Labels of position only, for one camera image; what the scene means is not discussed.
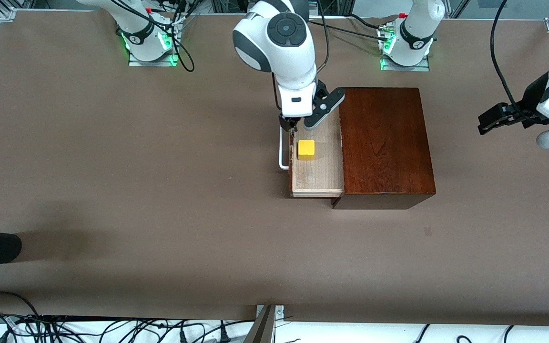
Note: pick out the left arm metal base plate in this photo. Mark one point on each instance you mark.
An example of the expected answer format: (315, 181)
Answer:
(405, 67)

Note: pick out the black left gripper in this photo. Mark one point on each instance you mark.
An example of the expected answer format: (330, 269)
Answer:
(532, 101)

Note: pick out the brown paper table cover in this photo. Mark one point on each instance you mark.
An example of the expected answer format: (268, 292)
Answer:
(160, 190)

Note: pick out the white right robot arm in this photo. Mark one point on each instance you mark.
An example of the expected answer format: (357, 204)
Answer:
(284, 43)

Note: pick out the dark metal beam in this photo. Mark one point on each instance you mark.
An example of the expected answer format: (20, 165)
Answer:
(261, 328)

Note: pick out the silver metal bracket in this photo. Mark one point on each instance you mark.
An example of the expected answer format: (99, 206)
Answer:
(279, 312)

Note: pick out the dark brown wooden cabinet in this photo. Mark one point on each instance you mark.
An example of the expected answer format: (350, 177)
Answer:
(384, 143)

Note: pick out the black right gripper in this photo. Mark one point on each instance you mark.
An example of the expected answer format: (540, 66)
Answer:
(288, 123)

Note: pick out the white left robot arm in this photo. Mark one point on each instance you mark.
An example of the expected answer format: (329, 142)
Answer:
(417, 33)

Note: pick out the yellow block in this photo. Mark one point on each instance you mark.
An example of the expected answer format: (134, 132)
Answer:
(306, 150)

